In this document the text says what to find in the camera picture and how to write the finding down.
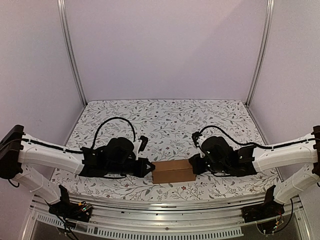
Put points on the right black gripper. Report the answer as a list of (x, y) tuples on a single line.
[(200, 165)]

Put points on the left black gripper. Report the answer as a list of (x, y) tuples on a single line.
[(140, 172)]

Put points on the brown cardboard box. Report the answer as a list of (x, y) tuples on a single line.
[(173, 171)]

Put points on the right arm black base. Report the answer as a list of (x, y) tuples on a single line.
[(268, 209)]

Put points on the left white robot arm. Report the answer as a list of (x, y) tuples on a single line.
[(20, 151)]

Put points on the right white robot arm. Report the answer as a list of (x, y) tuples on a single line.
[(255, 158)]

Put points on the floral patterned table mat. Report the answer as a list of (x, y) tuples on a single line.
[(168, 125)]

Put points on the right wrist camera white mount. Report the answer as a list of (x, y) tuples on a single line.
[(197, 140)]

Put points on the aluminium front rail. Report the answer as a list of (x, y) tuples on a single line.
[(214, 219)]

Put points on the right aluminium frame post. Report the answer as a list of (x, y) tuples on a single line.
[(270, 4)]

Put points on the aluminium frame post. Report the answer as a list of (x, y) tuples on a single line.
[(62, 11), (270, 4)]

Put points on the left aluminium frame post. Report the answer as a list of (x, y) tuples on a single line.
[(62, 11)]

